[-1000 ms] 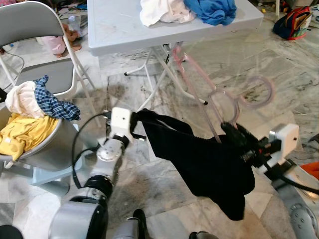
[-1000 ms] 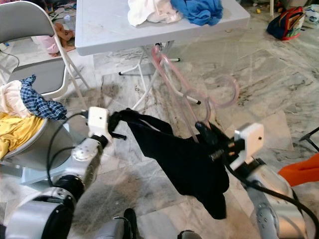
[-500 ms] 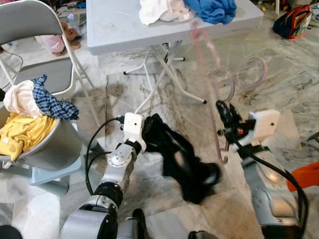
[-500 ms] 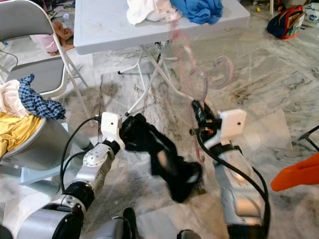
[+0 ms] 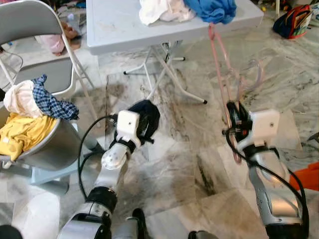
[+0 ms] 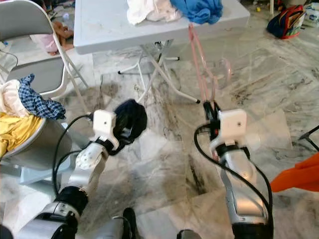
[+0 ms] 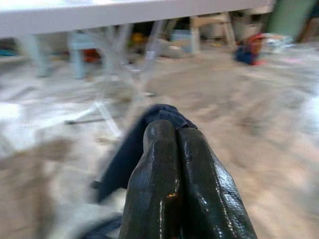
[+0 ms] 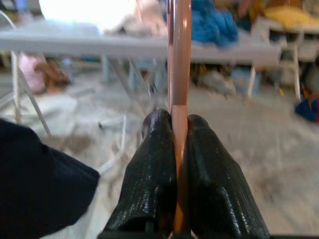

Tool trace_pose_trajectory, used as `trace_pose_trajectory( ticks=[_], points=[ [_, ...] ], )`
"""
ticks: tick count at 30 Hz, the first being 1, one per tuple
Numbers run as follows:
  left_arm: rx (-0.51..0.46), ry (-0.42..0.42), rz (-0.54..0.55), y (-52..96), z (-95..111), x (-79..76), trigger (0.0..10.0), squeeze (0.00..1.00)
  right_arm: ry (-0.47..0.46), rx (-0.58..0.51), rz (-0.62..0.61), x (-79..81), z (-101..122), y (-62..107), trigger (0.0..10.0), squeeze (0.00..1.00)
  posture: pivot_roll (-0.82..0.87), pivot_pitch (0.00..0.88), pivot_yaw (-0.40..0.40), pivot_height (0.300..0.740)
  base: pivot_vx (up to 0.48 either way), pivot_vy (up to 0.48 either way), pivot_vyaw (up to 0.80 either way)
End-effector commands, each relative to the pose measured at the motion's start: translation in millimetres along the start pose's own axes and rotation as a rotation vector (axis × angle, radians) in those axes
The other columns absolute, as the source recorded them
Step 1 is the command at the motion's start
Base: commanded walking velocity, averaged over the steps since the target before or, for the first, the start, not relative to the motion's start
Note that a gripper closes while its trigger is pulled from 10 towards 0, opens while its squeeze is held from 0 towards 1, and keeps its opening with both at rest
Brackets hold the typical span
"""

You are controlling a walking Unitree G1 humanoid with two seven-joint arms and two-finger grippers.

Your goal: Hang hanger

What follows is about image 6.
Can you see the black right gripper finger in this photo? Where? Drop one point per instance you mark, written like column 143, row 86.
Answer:
column 216, row 110
column 207, row 110

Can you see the black garment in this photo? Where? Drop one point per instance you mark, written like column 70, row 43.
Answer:
column 132, row 122

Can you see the pale pink plastic hanger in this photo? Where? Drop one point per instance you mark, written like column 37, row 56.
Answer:
column 197, row 62

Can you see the blue plaid garment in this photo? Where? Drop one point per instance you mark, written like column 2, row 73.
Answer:
column 37, row 102

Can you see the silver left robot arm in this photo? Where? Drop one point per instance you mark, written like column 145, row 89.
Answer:
column 89, row 167

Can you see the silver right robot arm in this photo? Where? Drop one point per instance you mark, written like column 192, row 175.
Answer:
column 241, row 199

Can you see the grey metal laundry basin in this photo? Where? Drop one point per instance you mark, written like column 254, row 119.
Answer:
column 47, row 147

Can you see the robot left leg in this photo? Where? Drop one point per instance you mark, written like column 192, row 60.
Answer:
column 117, row 230

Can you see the robot leg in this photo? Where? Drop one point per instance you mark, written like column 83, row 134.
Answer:
column 189, row 235
column 117, row 230

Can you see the white bundled garment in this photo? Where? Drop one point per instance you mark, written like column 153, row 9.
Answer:
column 12, row 99

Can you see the orange garment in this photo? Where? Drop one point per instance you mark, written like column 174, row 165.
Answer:
column 296, row 177

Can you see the yellow garment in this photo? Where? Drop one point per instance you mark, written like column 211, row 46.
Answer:
column 17, row 132

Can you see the light blue garment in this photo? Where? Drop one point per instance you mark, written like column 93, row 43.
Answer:
column 199, row 10

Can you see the robot right leg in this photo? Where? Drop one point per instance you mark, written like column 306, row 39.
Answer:
column 189, row 235

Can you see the colourful blue red backpack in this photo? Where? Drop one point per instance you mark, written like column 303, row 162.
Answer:
column 286, row 22

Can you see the cream white garment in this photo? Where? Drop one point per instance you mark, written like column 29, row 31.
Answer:
column 152, row 11

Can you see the doll in pink clothes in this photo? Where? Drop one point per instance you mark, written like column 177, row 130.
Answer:
column 52, row 44

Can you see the white folding table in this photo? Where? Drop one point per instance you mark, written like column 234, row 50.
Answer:
column 104, row 25

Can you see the grey folding chair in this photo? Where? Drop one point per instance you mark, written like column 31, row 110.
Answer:
column 25, row 20

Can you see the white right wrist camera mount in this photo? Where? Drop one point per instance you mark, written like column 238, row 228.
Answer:
column 232, row 124

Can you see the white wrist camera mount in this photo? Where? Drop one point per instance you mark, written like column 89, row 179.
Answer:
column 104, row 127
column 232, row 124

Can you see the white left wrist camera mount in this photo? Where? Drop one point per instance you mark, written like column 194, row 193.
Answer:
column 104, row 127

